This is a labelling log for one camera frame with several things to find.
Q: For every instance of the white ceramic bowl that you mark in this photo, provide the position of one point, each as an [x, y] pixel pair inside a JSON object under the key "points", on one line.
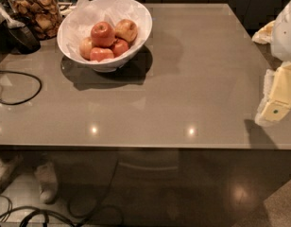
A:
{"points": [[107, 65]]}

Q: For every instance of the white shoe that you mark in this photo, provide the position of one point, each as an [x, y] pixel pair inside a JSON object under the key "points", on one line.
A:
{"points": [[7, 168], [48, 182]]}

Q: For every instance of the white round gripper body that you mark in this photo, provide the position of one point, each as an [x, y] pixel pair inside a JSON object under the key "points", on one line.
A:
{"points": [[285, 35]]}

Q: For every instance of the red apple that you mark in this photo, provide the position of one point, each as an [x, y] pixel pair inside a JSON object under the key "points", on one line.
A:
{"points": [[119, 47], [102, 34], [100, 54]]}

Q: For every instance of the black appliance with scoop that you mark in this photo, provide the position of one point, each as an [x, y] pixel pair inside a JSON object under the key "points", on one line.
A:
{"points": [[23, 40]]}

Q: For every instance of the right lower red apple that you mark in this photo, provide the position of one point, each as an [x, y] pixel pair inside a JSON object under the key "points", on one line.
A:
{"points": [[119, 47]]}

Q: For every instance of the left pale apple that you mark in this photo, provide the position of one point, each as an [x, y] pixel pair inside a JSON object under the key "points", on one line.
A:
{"points": [[85, 48]]}

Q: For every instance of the white shoe left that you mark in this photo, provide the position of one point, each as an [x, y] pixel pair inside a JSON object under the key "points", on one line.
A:
{"points": [[7, 168]]}

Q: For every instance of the top red apple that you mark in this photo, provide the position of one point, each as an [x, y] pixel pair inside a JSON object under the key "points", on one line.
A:
{"points": [[102, 34]]}

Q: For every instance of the front red apple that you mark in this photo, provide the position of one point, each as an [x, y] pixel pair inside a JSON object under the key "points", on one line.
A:
{"points": [[100, 54]]}

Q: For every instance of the glass jar of dried chips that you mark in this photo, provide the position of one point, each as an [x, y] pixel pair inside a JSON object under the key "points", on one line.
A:
{"points": [[43, 15]]}

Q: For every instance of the back right yellow-red apple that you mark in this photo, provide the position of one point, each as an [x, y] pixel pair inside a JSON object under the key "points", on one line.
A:
{"points": [[126, 30]]}

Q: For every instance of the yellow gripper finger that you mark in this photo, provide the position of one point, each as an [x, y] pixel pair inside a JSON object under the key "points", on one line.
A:
{"points": [[263, 35], [276, 103]]}

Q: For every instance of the white shoe right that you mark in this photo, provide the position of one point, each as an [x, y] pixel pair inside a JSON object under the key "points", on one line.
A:
{"points": [[48, 182]]}

